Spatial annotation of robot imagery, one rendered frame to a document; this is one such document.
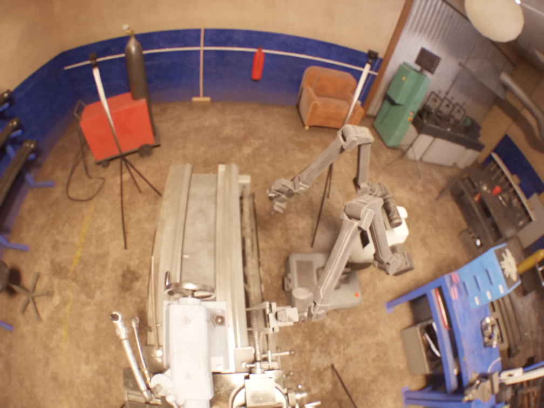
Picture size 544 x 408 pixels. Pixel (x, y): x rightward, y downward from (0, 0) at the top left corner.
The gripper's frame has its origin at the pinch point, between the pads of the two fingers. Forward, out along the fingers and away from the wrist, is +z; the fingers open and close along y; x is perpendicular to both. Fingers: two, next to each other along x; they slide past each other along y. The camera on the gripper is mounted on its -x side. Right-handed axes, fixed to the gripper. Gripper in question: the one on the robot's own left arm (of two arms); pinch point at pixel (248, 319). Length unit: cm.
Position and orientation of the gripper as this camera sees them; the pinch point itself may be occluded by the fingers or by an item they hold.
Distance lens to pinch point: 80.0
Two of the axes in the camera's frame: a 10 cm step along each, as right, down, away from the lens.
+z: -9.8, 0.0, -1.9
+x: -1.7, 5.0, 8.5
